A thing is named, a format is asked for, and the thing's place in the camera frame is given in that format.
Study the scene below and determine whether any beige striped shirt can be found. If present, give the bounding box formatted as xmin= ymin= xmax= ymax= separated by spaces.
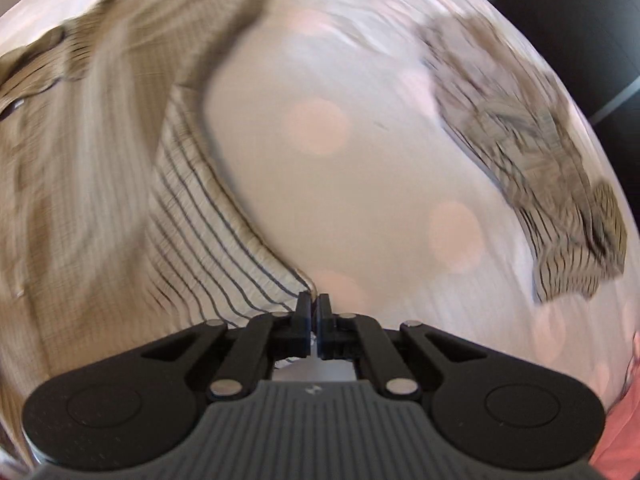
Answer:
xmin=0 ymin=0 xmax=629 ymax=441

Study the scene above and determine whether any white pink-dotted bed sheet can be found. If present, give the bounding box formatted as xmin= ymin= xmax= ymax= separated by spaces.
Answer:
xmin=0 ymin=0 xmax=640 ymax=466

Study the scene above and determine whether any orange fleece sleeve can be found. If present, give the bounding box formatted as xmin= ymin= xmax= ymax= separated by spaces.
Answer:
xmin=590 ymin=332 xmax=640 ymax=480

